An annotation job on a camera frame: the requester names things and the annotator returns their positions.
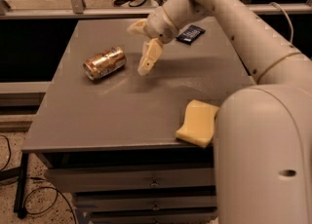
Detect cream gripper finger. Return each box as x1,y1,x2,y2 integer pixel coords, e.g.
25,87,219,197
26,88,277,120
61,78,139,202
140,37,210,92
127,19,146,36
137,38,163,76

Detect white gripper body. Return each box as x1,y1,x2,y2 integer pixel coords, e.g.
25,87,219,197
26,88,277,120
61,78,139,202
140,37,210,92
143,5,179,44

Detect orange soda can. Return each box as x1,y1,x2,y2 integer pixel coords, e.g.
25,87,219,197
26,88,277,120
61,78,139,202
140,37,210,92
83,46,127,81

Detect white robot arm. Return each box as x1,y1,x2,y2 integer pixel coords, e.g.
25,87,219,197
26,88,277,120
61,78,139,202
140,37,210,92
129,0,312,224

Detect dark blue snack packet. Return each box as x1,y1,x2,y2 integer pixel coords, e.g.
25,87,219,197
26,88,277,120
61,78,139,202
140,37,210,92
176,24,206,45

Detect yellow sponge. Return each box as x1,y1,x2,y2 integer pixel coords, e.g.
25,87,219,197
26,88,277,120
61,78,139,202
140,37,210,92
175,100,218,148

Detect grey drawer cabinet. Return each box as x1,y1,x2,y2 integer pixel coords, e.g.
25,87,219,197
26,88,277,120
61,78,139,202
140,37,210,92
22,18,250,224

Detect white cable on rail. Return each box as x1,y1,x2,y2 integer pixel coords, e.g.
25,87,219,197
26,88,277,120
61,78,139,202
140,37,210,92
268,1,295,45

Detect black floor cable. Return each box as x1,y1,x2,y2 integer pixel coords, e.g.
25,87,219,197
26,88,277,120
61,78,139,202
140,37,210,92
0,134,78,224

